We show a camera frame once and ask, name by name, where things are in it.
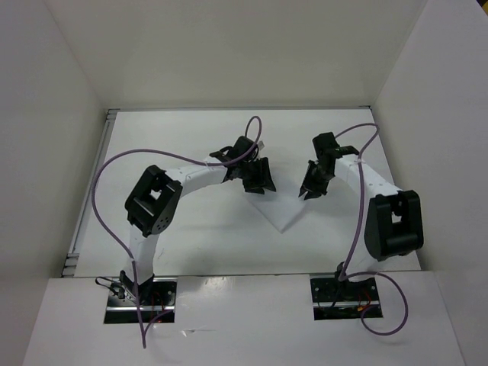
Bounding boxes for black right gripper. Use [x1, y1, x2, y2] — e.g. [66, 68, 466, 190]
[299, 160, 334, 201]

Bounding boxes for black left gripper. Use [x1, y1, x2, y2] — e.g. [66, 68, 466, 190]
[237, 156, 275, 194]

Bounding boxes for white fabric skirt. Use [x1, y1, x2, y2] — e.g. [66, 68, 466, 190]
[247, 185, 306, 233]

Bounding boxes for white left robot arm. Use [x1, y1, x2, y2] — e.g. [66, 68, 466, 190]
[120, 136, 276, 305]

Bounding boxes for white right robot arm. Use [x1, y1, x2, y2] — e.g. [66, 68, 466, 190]
[299, 132, 424, 300]

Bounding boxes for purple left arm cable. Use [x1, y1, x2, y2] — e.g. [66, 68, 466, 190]
[91, 116, 264, 350]

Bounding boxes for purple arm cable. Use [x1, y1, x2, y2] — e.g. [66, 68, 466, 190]
[335, 122, 411, 336]
[91, 116, 264, 350]

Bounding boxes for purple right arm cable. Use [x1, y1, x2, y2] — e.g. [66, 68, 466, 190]
[335, 122, 411, 336]

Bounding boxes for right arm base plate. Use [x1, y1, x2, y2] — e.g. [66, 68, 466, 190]
[310, 276, 383, 321]

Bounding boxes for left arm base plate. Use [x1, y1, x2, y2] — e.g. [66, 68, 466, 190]
[95, 277, 177, 325]

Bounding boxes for aluminium table edge rail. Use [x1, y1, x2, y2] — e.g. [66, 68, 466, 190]
[63, 109, 374, 278]

